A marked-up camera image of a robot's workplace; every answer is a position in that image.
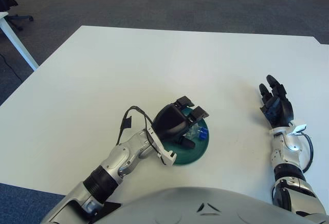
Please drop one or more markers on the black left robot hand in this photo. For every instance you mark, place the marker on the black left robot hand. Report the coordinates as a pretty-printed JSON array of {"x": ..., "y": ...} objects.
[{"x": 169, "y": 122}]

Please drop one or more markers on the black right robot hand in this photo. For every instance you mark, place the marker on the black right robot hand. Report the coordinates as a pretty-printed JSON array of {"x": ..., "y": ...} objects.
[{"x": 280, "y": 111}]

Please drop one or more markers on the clear plastic bottle blue cap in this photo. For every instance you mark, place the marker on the clear plastic bottle blue cap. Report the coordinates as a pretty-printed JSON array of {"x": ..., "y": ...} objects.
[{"x": 201, "y": 132}]

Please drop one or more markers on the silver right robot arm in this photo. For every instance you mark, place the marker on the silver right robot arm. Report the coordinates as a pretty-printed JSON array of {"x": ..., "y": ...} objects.
[{"x": 290, "y": 144}]

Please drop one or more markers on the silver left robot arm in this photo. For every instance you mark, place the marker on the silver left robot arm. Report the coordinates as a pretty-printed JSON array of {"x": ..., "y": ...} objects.
[{"x": 123, "y": 154}]

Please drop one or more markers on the green round plate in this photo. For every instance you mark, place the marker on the green round plate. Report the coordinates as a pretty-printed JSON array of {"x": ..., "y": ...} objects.
[{"x": 190, "y": 156}]

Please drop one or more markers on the grey robot torso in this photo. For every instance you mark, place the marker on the grey robot torso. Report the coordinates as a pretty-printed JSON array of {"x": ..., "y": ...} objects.
[{"x": 205, "y": 208}]

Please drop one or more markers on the white desk with leg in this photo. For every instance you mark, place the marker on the white desk with leg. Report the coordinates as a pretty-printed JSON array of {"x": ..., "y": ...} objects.
[{"x": 15, "y": 41}]

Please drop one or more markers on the black office chair base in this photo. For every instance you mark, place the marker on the black office chair base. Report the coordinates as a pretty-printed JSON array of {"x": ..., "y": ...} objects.
[{"x": 24, "y": 17}]

